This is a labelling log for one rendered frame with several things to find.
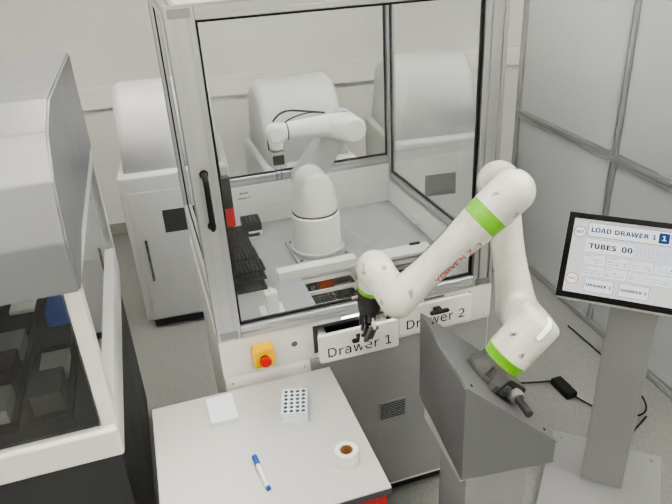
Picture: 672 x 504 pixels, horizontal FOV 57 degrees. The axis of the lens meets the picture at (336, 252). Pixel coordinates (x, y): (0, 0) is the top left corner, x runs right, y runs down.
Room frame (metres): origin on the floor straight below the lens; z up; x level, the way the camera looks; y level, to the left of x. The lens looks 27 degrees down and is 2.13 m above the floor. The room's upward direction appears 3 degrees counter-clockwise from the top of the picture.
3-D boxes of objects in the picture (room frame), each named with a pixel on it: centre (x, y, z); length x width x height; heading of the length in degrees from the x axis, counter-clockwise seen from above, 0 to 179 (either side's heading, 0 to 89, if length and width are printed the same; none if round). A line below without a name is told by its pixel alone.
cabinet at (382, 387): (2.31, 0.04, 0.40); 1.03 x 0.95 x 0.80; 106
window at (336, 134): (1.88, -0.08, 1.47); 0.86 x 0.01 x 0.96; 106
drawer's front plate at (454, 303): (1.93, -0.35, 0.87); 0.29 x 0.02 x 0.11; 106
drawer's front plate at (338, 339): (1.79, -0.06, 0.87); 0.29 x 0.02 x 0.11; 106
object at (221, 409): (1.60, 0.40, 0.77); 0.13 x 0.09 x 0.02; 17
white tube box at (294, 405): (1.59, 0.16, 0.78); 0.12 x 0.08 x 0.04; 1
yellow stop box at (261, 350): (1.73, 0.27, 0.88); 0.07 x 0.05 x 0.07; 106
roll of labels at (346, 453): (1.35, 0.01, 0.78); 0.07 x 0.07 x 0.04
